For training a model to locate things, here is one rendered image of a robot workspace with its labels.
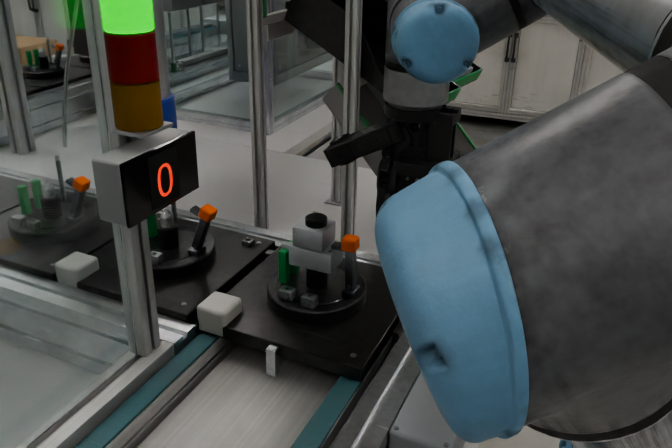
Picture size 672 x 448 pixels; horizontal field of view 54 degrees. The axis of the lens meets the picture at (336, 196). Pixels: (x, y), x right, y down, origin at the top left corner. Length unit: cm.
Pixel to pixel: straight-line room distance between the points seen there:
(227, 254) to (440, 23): 59
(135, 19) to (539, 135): 49
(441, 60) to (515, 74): 422
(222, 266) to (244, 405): 26
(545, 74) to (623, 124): 455
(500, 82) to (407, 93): 412
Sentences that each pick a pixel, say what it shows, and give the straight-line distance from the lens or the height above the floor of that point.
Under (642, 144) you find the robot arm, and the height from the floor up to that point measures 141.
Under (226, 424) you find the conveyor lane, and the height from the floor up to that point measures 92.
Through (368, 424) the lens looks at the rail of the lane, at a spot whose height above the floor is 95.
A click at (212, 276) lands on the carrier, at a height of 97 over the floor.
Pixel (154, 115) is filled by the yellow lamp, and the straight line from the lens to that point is 71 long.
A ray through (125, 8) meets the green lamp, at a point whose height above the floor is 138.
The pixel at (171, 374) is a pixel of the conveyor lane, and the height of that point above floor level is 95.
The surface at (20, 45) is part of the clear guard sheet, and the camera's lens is 66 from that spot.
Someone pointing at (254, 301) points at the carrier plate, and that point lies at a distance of 94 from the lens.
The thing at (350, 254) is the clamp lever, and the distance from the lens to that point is 88.
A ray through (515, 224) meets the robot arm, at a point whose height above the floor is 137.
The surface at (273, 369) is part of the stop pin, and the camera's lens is 87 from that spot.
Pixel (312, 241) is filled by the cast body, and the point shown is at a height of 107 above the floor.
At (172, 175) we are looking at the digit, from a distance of 75.
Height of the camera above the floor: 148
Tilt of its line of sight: 24 degrees down
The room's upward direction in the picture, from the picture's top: 1 degrees clockwise
